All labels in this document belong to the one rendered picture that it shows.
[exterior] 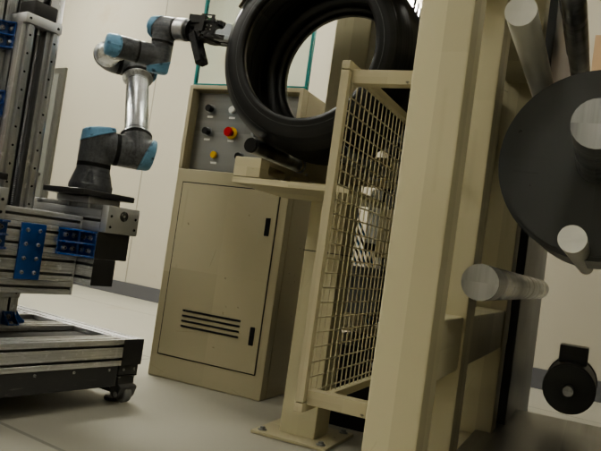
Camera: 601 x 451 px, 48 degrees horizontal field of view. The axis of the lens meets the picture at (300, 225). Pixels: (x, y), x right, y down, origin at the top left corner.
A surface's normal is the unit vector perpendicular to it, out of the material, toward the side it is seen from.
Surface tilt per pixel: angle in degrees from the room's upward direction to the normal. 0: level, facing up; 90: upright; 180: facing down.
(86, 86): 90
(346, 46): 90
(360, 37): 90
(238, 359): 90
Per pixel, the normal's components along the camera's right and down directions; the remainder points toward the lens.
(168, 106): -0.56, -0.11
